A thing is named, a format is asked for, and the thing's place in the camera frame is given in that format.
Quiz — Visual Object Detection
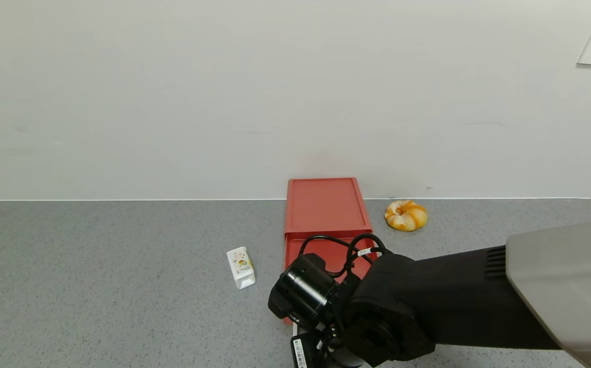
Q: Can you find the red drawer with white handle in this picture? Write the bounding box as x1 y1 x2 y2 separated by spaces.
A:
281 231 379 337

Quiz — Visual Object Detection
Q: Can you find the small white printed carton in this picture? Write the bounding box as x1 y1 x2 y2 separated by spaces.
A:
227 247 256 290

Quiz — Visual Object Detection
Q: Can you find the orange swirl bagel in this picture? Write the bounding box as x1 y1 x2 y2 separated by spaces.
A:
384 200 428 232

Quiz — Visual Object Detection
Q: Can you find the black camera cable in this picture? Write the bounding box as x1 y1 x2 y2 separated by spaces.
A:
299 234 357 279

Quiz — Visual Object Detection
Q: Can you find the black cable with white tag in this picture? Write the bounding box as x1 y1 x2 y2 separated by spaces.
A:
346 233 388 271

